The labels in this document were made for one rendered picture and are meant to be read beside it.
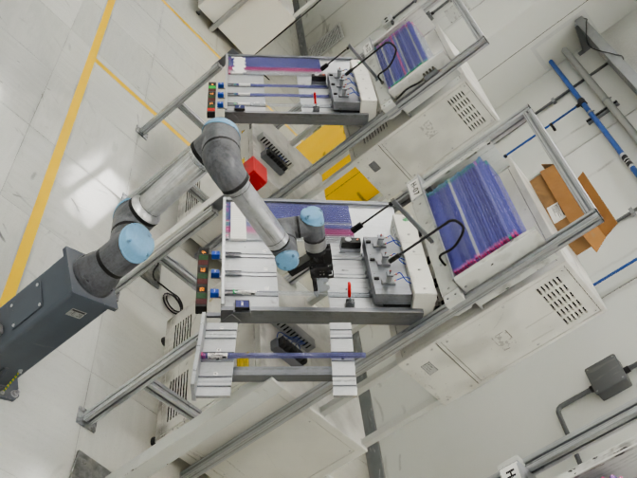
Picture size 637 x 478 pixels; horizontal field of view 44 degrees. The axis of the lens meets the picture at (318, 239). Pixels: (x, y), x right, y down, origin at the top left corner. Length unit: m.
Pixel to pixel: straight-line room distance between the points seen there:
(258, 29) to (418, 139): 3.41
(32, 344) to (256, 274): 0.80
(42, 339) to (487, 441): 2.49
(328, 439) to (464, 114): 1.79
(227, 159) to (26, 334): 0.87
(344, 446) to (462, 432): 1.29
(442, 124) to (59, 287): 2.23
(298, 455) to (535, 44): 3.70
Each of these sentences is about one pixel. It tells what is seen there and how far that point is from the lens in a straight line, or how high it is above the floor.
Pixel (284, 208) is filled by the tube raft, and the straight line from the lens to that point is 3.25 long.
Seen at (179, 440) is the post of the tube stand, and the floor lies 0.44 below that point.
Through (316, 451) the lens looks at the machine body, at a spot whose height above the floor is 0.47.
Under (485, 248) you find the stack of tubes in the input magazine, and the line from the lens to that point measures 2.78.
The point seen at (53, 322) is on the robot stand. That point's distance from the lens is 2.65.
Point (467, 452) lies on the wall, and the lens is 4.39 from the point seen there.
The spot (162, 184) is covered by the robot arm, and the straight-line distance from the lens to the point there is 2.52.
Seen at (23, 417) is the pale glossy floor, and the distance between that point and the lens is 2.95.
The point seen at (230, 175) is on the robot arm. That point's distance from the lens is 2.32.
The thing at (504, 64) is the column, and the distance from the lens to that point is 6.01.
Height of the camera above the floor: 1.99
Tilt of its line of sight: 19 degrees down
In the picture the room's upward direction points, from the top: 54 degrees clockwise
